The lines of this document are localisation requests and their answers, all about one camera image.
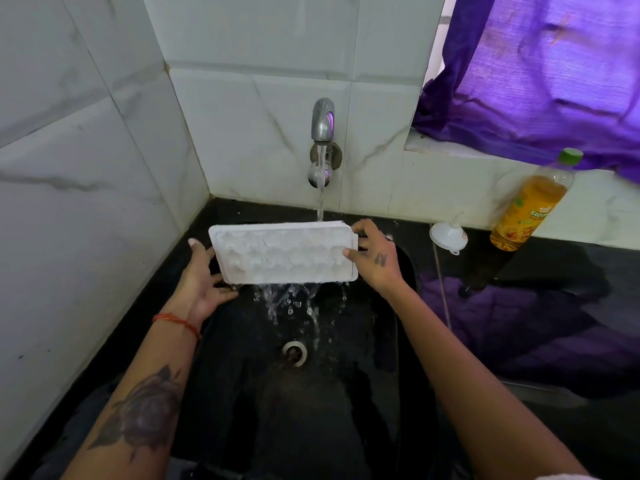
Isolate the person's left hand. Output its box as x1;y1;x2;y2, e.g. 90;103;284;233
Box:
167;238;239;331

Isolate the orange thread bracelet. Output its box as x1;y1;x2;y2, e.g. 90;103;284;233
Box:
152;313;203;341

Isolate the person's right hand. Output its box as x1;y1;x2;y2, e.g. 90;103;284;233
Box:
342;218;407;298

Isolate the person's left forearm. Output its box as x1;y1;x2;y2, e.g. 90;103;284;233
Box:
59;319;201;480

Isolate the chrome sink drain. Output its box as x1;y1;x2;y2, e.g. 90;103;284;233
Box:
281;339;309;369

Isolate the purple curtain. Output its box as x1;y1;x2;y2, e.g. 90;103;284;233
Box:
412;0;640;185

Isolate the white plastic funnel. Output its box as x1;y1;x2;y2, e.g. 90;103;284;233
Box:
429;214;469;257

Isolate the person's right forearm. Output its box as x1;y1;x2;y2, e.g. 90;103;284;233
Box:
387;282;591;480

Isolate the black stone sink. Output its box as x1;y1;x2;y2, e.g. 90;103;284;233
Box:
165;222;451;480

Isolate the chrome wall tap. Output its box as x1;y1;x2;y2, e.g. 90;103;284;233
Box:
307;97;344;189

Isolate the white ice cube tray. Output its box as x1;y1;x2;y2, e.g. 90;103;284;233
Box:
208;220;360;285

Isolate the orange juice bottle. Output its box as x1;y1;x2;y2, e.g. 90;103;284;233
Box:
489;147;585;253

